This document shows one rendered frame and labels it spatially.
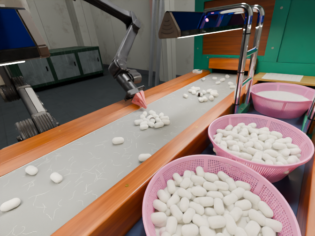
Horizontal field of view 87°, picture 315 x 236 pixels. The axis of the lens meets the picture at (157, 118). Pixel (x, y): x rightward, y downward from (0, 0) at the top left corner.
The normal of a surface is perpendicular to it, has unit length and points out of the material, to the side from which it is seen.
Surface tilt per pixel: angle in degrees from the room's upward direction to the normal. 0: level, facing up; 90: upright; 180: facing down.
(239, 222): 0
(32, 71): 90
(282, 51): 90
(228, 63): 90
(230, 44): 90
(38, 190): 0
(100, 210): 0
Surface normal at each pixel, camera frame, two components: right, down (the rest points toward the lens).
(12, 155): -0.08, -0.88
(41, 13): 0.69, 0.29
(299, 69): -0.66, 0.40
